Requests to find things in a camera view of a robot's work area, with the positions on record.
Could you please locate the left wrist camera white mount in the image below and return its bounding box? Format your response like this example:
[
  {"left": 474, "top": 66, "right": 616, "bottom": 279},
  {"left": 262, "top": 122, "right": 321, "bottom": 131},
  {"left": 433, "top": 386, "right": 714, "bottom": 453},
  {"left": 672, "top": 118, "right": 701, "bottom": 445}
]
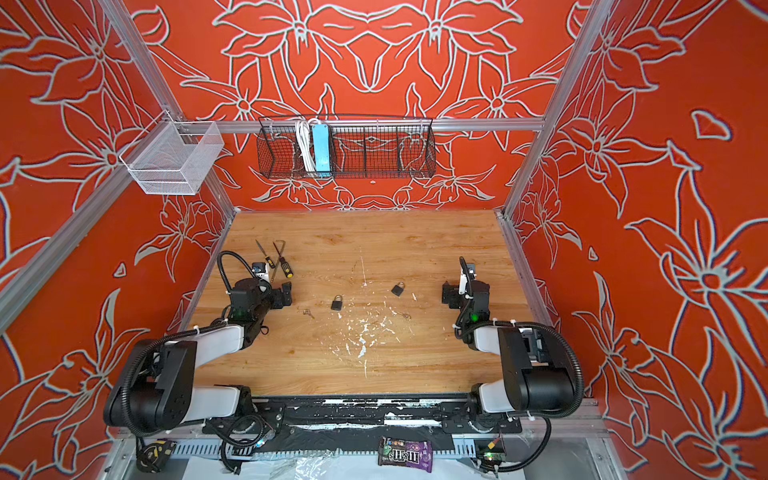
[{"left": 251, "top": 262, "right": 271, "bottom": 281}]

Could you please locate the purple M&M candy bag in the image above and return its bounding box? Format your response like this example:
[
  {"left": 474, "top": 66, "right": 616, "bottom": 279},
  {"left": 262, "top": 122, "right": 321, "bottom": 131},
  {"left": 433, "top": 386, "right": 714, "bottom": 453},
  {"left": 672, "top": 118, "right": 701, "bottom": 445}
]
[{"left": 377, "top": 437, "right": 434, "bottom": 473}]

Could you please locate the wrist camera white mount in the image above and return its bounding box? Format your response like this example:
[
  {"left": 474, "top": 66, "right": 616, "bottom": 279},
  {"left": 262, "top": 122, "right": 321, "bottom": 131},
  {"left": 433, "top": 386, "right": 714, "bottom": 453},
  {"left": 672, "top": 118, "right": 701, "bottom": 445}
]
[
  {"left": 458, "top": 259, "right": 475, "bottom": 297},
  {"left": 251, "top": 262, "right": 271, "bottom": 281}
]

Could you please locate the white coiled cable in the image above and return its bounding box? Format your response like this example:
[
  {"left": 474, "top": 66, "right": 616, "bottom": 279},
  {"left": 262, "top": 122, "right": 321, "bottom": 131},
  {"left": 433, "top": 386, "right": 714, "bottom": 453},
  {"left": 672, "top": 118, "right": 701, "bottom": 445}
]
[{"left": 294, "top": 118, "right": 317, "bottom": 174}]

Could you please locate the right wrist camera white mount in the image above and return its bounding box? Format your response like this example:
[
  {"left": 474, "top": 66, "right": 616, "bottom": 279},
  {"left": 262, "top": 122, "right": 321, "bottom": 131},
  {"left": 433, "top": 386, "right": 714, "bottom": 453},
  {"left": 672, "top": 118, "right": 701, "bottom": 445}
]
[{"left": 458, "top": 259, "right": 475, "bottom": 297}]

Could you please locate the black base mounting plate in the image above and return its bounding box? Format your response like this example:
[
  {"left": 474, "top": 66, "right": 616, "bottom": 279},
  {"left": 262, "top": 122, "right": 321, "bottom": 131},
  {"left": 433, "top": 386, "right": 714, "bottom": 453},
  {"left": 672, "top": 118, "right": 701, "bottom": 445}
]
[{"left": 203, "top": 393, "right": 522, "bottom": 454}]

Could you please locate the black wire wall basket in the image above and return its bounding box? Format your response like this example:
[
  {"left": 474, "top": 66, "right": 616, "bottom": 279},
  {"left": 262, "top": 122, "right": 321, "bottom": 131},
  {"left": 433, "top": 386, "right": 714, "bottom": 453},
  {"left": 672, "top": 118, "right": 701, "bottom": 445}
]
[{"left": 256, "top": 115, "right": 437, "bottom": 180}]

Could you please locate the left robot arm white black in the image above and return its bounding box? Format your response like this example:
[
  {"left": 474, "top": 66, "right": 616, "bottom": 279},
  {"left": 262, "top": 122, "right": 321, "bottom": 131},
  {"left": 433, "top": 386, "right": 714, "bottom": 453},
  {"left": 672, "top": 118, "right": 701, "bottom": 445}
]
[{"left": 103, "top": 250, "right": 293, "bottom": 438}]

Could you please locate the green circuit board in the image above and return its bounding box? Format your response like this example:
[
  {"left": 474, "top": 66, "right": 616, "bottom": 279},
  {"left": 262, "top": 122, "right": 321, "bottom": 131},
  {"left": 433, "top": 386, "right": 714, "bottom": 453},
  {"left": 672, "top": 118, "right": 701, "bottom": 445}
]
[{"left": 477, "top": 444, "right": 506, "bottom": 475}]

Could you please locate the black padlock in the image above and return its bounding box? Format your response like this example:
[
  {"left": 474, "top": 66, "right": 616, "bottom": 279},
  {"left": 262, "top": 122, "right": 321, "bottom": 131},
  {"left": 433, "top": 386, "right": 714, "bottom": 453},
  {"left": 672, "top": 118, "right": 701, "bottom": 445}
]
[
  {"left": 330, "top": 295, "right": 343, "bottom": 312},
  {"left": 391, "top": 282, "right": 405, "bottom": 296}
]

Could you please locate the clear plastic wrap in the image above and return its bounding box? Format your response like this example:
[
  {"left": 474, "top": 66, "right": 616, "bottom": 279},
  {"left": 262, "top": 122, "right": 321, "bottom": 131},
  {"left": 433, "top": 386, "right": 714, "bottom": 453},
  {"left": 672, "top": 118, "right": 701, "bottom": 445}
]
[{"left": 268, "top": 452, "right": 342, "bottom": 480}]

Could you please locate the small black yellow screwdriver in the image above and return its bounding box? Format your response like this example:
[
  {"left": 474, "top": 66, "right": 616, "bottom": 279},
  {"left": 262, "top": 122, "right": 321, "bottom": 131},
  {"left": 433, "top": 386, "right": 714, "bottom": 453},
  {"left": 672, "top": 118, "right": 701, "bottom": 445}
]
[{"left": 256, "top": 240, "right": 276, "bottom": 269}]

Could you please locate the light blue box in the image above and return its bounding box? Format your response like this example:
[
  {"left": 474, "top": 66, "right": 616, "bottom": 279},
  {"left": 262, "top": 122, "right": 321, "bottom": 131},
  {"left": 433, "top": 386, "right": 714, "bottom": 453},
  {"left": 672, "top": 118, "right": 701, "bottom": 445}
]
[{"left": 312, "top": 123, "right": 331, "bottom": 177}]

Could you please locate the black yellow tape measure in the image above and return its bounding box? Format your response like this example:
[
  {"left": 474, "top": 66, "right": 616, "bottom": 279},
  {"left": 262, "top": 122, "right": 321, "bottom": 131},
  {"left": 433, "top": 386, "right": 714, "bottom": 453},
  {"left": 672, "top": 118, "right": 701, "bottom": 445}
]
[{"left": 135, "top": 438, "right": 178, "bottom": 474}]

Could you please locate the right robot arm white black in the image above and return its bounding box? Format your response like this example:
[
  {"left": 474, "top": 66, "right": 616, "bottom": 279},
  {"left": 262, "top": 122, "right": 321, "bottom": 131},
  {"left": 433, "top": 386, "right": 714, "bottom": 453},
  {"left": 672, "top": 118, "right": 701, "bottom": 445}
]
[{"left": 442, "top": 257, "right": 585, "bottom": 418}]

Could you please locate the larger black yellow screwdriver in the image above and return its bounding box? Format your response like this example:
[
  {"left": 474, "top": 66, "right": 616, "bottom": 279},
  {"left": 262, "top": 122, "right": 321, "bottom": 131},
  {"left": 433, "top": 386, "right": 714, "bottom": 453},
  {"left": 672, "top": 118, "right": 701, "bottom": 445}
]
[{"left": 273, "top": 240, "right": 294, "bottom": 279}]

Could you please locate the white wire mesh basket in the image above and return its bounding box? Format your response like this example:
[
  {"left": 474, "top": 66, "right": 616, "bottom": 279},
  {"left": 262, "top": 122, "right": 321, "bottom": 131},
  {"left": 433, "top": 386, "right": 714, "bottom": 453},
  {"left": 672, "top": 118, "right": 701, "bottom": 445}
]
[{"left": 119, "top": 121, "right": 224, "bottom": 196}]

